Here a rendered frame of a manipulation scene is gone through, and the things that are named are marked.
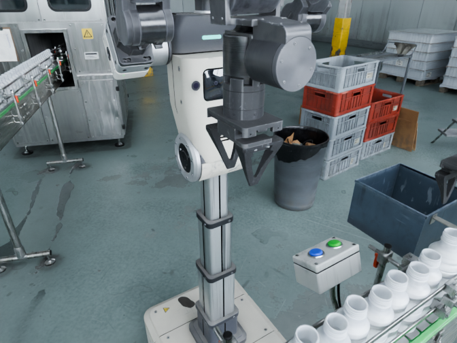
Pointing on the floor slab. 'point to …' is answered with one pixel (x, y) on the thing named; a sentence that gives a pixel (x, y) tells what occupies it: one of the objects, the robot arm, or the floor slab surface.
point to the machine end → (118, 91)
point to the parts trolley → (386, 60)
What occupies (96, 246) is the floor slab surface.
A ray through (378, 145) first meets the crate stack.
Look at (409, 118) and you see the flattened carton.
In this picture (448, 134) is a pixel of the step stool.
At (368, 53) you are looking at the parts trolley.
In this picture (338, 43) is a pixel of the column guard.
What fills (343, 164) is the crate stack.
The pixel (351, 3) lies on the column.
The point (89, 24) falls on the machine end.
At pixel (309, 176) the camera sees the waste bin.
